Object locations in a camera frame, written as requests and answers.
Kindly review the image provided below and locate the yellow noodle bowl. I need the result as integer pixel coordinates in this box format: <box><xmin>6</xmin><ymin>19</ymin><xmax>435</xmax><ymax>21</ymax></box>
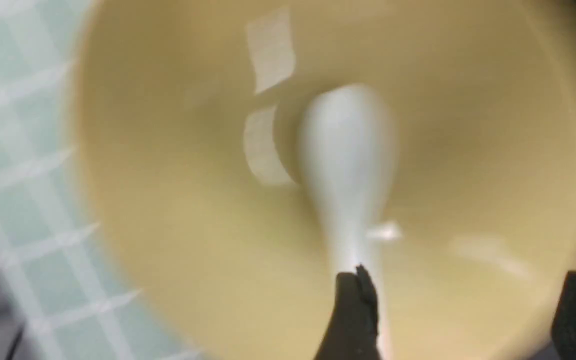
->
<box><xmin>71</xmin><ymin>0</ymin><xmax>576</xmax><ymax>360</ymax></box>

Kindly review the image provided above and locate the white ceramic soup spoon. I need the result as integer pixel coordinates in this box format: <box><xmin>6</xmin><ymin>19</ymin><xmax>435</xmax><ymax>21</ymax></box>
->
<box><xmin>295</xmin><ymin>84</ymin><xmax>404</xmax><ymax>360</ymax></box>

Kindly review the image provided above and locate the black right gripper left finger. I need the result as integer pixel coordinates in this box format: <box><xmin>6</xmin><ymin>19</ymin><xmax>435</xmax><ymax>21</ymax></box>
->
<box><xmin>314</xmin><ymin>264</ymin><xmax>381</xmax><ymax>360</ymax></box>

